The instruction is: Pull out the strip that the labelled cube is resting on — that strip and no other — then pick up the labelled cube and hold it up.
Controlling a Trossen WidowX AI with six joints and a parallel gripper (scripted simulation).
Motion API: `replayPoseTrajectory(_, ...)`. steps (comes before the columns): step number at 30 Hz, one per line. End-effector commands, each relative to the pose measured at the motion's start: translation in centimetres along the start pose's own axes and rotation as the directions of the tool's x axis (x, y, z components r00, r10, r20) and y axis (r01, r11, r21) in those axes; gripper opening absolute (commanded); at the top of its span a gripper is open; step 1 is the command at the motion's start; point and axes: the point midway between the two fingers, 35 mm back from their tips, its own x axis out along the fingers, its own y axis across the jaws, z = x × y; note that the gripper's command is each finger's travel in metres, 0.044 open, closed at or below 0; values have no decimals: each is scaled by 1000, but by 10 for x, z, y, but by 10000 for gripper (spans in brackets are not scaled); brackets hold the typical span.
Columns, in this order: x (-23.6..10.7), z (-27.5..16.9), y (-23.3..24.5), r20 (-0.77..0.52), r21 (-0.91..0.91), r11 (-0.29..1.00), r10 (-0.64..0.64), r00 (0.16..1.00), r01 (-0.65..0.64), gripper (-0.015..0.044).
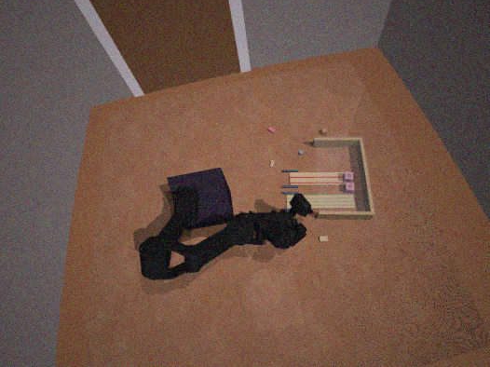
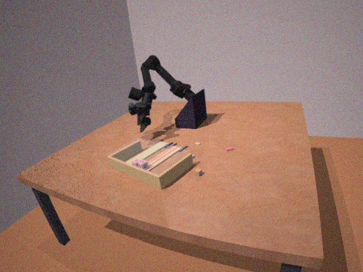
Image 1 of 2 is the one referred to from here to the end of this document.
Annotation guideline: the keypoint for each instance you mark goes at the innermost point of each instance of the beige strip with red lines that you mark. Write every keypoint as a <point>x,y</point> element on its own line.
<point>303,178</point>

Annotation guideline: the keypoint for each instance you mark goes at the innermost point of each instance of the tan open wooden tray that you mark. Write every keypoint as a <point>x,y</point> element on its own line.
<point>343,178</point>

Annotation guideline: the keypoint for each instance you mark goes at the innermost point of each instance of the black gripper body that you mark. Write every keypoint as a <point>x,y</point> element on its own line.
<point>300,206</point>

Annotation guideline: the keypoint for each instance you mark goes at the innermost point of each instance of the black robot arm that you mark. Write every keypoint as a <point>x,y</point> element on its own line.
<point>155,252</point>

